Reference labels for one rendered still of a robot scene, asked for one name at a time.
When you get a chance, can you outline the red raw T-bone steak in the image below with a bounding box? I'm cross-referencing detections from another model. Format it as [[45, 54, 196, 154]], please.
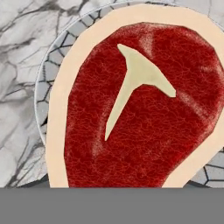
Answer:
[[45, 3, 224, 188]]

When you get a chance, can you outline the grey cracked-pattern plate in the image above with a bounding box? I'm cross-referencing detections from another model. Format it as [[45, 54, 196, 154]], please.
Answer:
[[33, 0, 224, 188]]

